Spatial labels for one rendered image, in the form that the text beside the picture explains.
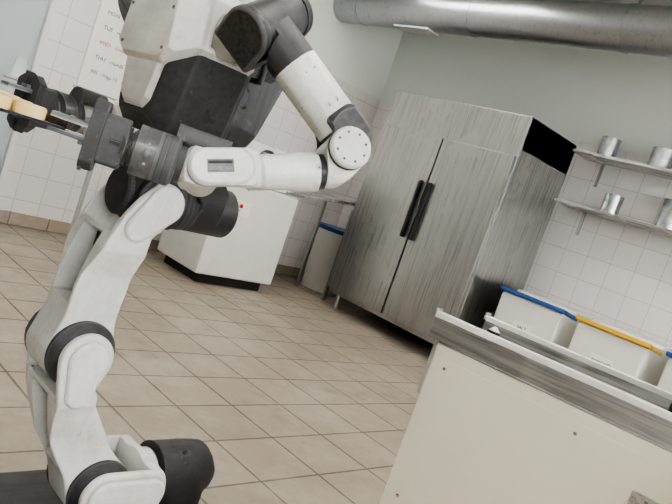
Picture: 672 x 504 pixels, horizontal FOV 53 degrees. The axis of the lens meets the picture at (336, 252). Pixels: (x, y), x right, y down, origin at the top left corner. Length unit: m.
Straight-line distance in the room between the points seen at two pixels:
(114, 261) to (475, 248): 4.15
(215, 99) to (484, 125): 4.35
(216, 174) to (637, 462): 0.93
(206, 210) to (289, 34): 0.44
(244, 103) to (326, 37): 5.50
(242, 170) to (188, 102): 0.26
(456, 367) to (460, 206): 4.00
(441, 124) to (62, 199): 3.12
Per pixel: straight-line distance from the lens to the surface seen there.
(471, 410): 1.53
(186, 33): 1.36
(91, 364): 1.46
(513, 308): 5.40
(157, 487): 1.72
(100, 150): 1.19
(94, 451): 1.64
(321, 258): 6.83
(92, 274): 1.44
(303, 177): 1.22
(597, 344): 5.12
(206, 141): 1.21
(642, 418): 1.44
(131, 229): 1.40
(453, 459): 1.57
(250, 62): 1.30
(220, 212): 1.53
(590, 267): 5.91
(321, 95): 1.26
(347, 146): 1.22
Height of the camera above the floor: 1.10
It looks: 6 degrees down
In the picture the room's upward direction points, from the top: 19 degrees clockwise
